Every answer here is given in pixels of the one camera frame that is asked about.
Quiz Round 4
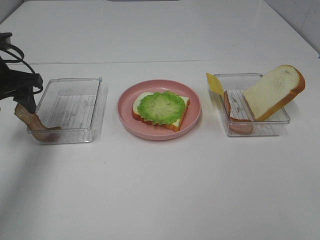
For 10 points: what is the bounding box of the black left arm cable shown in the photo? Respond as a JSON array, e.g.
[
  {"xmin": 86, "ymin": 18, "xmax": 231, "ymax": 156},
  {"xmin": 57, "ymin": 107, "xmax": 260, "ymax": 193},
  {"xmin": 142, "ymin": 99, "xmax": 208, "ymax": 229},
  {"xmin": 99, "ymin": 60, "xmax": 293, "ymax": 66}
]
[{"xmin": 0, "ymin": 31, "xmax": 43, "ymax": 95}]

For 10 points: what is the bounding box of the yellow cheese slice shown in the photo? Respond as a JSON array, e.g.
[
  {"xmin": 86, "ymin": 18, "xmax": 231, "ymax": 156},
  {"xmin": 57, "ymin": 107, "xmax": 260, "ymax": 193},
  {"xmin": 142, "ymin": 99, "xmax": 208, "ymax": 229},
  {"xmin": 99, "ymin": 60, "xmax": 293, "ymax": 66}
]
[{"xmin": 206, "ymin": 73, "xmax": 225, "ymax": 97}]

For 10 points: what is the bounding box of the clear plastic tray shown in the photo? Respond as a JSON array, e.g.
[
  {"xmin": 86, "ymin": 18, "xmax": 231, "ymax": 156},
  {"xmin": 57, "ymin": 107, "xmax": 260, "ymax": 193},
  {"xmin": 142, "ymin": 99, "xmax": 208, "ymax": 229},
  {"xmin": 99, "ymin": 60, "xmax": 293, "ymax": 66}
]
[
  {"xmin": 27, "ymin": 77, "xmax": 108, "ymax": 145},
  {"xmin": 209, "ymin": 72, "xmax": 291, "ymax": 137}
]

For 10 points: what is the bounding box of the pink round plate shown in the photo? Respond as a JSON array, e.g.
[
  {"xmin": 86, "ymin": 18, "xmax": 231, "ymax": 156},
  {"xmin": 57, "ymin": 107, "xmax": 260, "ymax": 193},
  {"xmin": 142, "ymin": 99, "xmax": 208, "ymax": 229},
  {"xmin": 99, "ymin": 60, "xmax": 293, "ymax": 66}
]
[{"xmin": 117, "ymin": 79, "xmax": 201, "ymax": 141}]

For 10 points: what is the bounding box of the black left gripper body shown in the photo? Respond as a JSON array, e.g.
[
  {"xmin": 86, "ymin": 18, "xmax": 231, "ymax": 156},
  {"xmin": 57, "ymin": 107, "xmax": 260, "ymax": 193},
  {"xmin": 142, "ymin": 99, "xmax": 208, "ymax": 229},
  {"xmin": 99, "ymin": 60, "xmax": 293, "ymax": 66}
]
[{"xmin": 0, "ymin": 58, "xmax": 43, "ymax": 101}]

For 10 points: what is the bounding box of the bread slice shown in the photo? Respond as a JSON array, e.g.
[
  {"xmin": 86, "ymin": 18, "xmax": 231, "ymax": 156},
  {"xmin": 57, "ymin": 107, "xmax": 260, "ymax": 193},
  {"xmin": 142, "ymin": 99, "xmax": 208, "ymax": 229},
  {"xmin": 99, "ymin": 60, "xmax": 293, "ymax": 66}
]
[
  {"xmin": 243, "ymin": 64, "xmax": 306, "ymax": 122},
  {"xmin": 131, "ymin": 91, "xmax": 191, "ymax": 133}
]

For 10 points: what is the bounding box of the clear plastic tray left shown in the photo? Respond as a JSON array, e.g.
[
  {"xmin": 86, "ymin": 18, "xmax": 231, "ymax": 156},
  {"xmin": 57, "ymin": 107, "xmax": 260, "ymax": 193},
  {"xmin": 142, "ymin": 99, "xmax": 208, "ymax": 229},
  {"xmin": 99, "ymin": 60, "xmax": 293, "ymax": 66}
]
[{"xmin": 27, "ymin": 77, "xmax": 108, "ymax": 145}]

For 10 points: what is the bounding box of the pink bacon strip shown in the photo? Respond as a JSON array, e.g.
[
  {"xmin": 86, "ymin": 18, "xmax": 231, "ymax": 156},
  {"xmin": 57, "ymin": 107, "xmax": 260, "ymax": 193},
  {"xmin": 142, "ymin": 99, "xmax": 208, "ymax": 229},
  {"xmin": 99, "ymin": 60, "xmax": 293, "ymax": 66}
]
[{"xmin": 224, "ymin": 91, "xmax": 254, "ymax": 135}]

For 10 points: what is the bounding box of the brown bacon strip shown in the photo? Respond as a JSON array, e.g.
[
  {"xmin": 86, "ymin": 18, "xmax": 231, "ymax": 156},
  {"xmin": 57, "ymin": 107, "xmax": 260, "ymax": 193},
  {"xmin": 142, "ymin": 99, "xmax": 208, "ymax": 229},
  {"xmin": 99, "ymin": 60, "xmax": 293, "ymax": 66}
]
[{"xmin": 14, "ymin": 103, "xmax": 61, "ymax": 142}]

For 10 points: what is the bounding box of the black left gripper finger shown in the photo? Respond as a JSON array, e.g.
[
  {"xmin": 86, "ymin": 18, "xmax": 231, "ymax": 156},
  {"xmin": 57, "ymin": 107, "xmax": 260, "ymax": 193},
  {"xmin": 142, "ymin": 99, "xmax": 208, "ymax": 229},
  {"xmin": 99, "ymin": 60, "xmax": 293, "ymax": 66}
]
[{"xmin": 13, "ymin": 86, "xmax": 37, "ymax": 114}]

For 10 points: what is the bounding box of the green lettuce leaf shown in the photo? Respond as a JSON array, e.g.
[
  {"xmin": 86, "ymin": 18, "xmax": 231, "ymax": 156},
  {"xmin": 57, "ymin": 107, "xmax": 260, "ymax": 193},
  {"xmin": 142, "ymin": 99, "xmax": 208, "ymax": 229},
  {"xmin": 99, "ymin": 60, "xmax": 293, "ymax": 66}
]
[{"xmin": 136, "ymin": 90, "xmax": 187, "ymax": 126}]

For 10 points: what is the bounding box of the clear plastic tray right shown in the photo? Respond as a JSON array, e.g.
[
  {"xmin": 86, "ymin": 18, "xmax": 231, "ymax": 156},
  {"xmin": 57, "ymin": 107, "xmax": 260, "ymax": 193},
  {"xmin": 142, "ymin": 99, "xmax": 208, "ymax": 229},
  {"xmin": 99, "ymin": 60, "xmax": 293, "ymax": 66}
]
[{"xmin": 209, "ymin": 72, "xmax": 291, "ymax": 137}]

